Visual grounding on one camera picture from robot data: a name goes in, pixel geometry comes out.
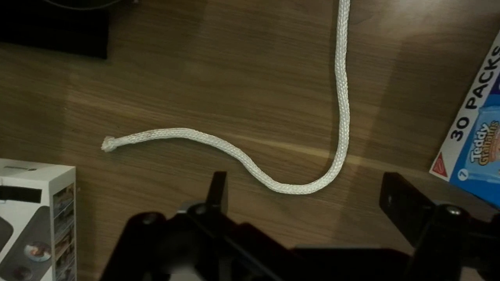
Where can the white product box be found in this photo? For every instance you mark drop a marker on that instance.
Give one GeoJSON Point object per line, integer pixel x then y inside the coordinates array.
{"type": "Point", "coordinates": [38, 222]}

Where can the blue snack box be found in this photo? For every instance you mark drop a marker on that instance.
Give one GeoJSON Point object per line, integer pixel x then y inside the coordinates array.
{"type": "Point", "coordinates": [470, 156]}

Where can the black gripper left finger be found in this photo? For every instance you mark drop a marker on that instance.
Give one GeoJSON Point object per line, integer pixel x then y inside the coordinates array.
{"type": "Point", "coordinates": [217, 202]}

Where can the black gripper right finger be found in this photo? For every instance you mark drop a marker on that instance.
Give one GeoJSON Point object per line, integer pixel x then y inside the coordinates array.
{"type": "Point", "coordinates": [406, 206]}

